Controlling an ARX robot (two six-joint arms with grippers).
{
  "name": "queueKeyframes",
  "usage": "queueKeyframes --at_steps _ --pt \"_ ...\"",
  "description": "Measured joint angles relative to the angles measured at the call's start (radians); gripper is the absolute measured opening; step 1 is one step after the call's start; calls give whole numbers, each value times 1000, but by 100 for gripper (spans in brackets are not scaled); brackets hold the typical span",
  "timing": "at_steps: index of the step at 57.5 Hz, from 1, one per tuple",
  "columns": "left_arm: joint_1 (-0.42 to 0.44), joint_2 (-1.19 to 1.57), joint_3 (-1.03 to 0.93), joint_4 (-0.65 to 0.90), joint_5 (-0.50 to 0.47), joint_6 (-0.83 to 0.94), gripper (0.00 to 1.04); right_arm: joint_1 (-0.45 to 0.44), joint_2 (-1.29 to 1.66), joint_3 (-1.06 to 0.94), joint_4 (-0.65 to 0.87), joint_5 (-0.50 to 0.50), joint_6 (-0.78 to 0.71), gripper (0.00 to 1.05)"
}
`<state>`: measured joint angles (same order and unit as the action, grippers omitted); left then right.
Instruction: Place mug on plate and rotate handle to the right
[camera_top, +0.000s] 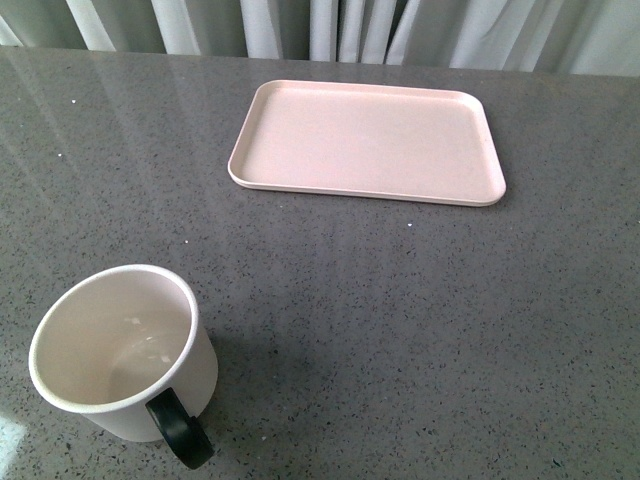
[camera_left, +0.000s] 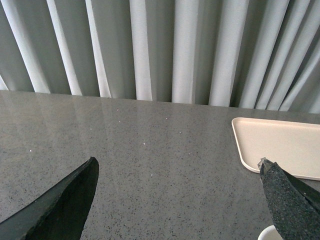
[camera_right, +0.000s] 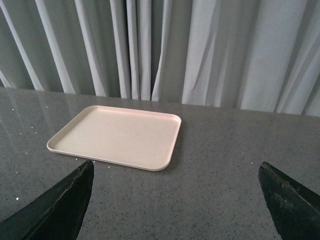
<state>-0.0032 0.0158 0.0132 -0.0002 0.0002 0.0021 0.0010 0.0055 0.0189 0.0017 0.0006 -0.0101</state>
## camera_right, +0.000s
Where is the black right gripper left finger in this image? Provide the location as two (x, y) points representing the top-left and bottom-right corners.
(0, 160), (94, 240)

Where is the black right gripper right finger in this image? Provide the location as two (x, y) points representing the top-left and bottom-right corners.
(258, 162), (320, 240)

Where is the beige rectangular plastic tray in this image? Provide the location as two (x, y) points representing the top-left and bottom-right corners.
(47, 105), (182, 172)

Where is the grey pleated curtain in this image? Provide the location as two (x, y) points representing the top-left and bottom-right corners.
(0, 0), (320, 116)

